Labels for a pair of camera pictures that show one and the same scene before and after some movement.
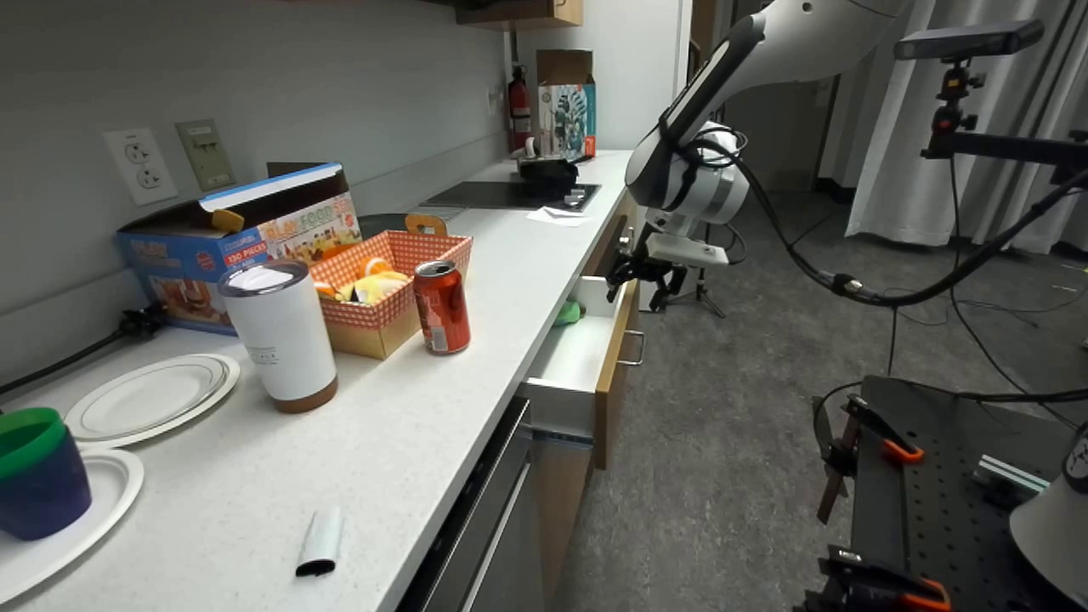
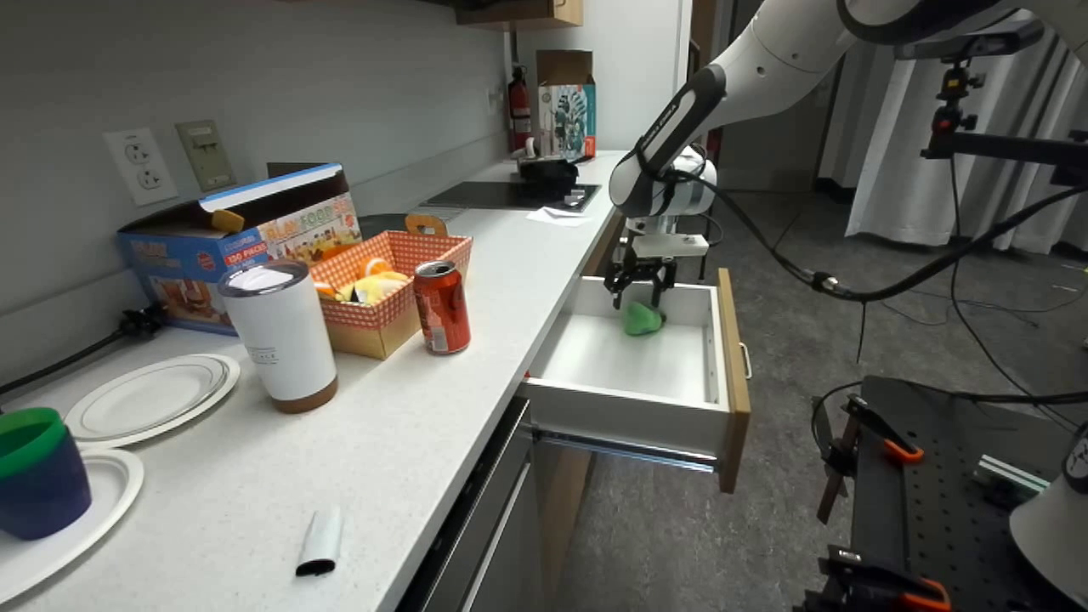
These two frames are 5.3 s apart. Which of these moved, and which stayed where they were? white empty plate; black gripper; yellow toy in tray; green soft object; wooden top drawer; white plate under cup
Moved: green soft object; wooden top drawer
Stayed: yellow toy in tray; white plate under cup; white empty plate; black gripper
